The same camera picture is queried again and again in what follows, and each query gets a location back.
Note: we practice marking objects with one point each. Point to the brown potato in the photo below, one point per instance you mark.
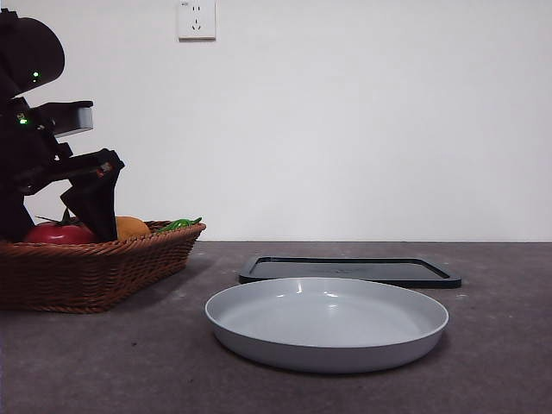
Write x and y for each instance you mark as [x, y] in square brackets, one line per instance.
[133, 227]

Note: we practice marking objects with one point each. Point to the white wall socket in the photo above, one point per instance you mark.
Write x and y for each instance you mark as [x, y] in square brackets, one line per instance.
[197, 30]

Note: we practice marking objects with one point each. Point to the brown wicker basket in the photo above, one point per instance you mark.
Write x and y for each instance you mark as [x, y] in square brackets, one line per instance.
[86, 276]

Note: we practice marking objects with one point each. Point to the red tomato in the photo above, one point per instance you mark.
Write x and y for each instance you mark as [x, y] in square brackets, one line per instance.
[56, 235]

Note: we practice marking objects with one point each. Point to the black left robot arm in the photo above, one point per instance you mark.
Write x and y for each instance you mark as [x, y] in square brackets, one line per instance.
[30, 47]

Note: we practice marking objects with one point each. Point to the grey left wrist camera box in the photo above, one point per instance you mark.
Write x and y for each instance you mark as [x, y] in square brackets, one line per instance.
[82, 118]

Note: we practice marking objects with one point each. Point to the grey round plate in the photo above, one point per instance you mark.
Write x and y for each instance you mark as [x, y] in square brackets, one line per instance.
[328, 345]

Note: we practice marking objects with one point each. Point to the green pepper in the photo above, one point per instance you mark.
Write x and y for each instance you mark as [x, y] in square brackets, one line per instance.
[181, 224]

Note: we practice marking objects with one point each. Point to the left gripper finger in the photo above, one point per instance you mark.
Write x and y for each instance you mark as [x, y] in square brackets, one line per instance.
[97, 207]
[15, 215]

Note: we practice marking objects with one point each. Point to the black rectangular tray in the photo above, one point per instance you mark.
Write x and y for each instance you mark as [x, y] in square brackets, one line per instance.
[388, 269]

